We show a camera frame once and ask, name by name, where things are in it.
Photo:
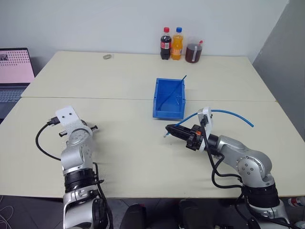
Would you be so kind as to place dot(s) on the blue plastic bin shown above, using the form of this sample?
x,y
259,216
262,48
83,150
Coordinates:
x,y
169,105

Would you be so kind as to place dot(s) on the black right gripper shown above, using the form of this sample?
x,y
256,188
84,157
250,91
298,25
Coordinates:
x,y
195,140

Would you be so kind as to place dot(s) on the cola bottle red cap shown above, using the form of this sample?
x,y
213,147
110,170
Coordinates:
x,y
165,45

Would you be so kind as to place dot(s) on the orange soda bottle blue cap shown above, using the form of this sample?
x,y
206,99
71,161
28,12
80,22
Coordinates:
x,y
177,46

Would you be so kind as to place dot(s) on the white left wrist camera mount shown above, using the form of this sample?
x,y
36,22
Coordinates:
x,y
68,116

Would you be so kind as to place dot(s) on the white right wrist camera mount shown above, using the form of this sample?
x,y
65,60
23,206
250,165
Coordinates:
x,y
206,124

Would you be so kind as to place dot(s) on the clear jar dark liquid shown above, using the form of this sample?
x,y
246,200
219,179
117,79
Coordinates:
x,y
194,52

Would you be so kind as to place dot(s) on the clear tape roll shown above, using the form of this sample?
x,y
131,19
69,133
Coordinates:
x,y
107,56

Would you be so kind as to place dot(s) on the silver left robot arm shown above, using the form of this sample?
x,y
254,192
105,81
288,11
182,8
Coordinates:
x,y
76,152

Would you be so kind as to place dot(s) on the dark rounded shape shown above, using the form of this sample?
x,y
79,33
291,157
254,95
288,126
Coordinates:
x,y
190,214
133,218

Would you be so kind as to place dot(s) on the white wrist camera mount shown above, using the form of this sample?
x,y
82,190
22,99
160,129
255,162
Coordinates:
x,y
68,116
206,124

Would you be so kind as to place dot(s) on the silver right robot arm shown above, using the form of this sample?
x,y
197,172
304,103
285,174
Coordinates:
x,y
247,162

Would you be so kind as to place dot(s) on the grey laptop pink screen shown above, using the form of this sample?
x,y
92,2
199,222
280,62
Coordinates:
x,y
13,74

